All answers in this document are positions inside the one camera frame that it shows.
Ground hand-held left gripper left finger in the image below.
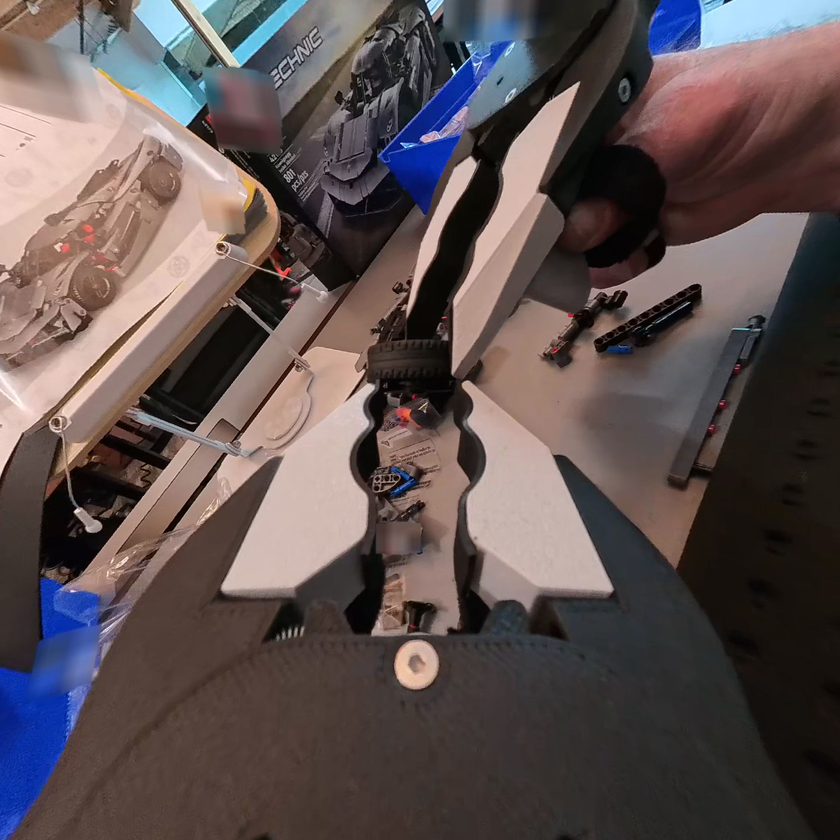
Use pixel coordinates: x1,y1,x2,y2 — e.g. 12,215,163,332
220,384,389,631

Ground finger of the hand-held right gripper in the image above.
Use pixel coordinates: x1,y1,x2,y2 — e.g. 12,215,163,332
408,131,505,343
449,80,584,382

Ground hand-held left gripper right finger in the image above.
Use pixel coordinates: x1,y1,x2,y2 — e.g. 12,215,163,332
453,382,619,631

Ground black rubber toy tire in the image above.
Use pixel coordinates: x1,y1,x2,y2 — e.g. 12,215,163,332
365,336,455,389

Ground black toy set box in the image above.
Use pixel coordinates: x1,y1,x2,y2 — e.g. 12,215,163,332
187,0,455,277

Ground person's right hand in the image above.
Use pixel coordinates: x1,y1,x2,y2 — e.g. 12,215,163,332
563,23,840,290

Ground small blue bin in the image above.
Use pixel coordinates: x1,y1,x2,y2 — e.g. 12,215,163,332
379,39,516,214

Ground toy car chassis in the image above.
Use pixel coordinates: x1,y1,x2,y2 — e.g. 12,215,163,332
357,279,487,411

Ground toy axle assembly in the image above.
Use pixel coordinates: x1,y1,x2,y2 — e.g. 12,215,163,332
540,290,630,366

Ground black toy beam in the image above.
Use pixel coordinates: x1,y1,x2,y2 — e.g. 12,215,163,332
592,283,703,355

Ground long grey toy bar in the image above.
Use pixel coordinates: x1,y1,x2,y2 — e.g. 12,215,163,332
668,315,767,488

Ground white folding book stand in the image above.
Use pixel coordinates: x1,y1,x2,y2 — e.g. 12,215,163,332
48,177,361,534

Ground black board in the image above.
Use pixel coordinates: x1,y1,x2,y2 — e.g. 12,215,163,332
0,425,64,676

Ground instruction booklet with car picture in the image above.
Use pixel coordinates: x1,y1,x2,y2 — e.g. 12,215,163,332
0,69,258,395

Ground large blue bin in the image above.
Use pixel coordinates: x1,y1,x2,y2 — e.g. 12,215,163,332
0,577,102,840

